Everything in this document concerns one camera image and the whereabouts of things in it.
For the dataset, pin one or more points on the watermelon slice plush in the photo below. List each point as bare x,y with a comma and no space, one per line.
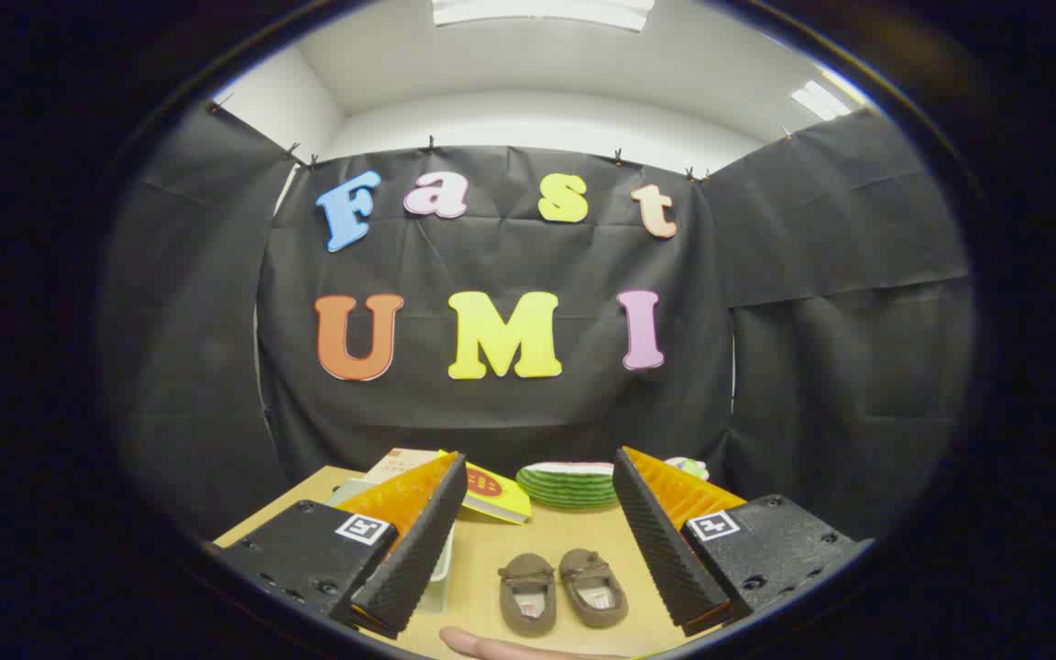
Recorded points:
565,486

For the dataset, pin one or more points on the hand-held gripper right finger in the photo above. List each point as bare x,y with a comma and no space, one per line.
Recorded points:
661,550

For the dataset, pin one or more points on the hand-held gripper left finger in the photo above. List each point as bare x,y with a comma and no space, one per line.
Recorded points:
418,550

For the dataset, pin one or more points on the yellow book red circle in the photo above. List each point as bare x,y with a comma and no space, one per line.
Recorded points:
496,490

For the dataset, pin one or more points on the beige book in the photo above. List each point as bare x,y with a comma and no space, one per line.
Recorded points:
400,465

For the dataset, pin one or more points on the long ceiling light panel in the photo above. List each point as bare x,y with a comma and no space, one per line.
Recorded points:
537,11

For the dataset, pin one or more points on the small ceiling light panel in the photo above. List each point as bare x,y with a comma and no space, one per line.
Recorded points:
821,99

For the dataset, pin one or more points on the pink and green plush toy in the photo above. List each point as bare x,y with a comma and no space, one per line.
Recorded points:
688,467

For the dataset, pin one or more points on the pale fabric storage box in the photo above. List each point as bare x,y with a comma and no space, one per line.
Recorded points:
443,561

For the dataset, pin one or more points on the brown fuzzy shoe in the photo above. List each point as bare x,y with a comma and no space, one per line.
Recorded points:
583,568
528,573

